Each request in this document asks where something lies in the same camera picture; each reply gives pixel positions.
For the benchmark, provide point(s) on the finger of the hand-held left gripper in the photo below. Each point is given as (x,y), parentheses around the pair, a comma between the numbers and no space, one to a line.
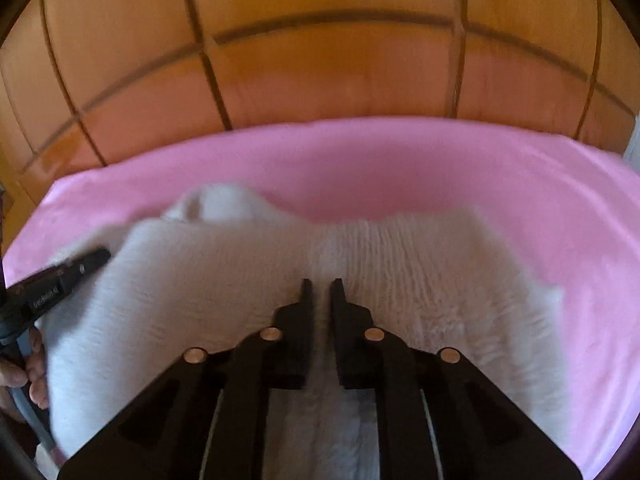
(92,259)

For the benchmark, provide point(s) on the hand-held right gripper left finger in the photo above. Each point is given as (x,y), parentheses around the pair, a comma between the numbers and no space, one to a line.
(305,310)

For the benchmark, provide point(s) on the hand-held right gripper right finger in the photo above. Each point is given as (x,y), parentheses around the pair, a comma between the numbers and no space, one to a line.
(340,310)

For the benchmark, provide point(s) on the white knitted sweater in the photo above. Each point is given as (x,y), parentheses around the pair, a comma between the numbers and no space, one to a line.
(165,305)

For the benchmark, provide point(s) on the person's left hand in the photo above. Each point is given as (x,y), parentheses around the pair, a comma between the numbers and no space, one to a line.
(36,375)

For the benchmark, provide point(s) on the pink blanket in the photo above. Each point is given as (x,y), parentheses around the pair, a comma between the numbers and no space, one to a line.
(400,170)

